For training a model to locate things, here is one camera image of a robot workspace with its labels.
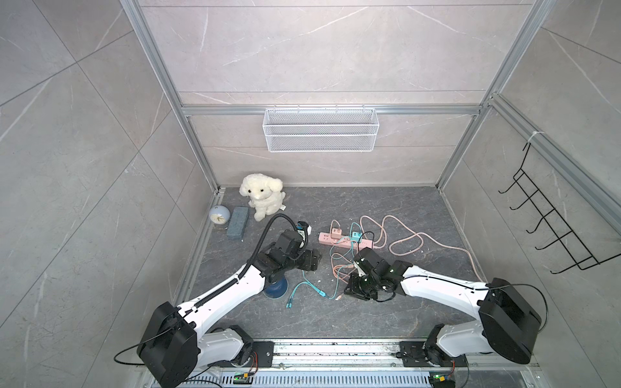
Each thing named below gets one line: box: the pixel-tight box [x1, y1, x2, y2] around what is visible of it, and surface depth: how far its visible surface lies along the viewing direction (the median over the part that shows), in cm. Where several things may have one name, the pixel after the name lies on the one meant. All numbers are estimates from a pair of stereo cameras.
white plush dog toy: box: [238, 172, 287, 222], surface depth 98 cm
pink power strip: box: [317, 231, 374, 250], surface depth 99 cm
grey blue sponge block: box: [226, 206, 250, 241], surface depth 106 cm
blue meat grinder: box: [262, 276, 289, 300], surface depth 78 cm
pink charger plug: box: [330, 227, 343, 240], surface depth 97 cm
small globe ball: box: [209, 203, 232, 225], surface depth 103 cm
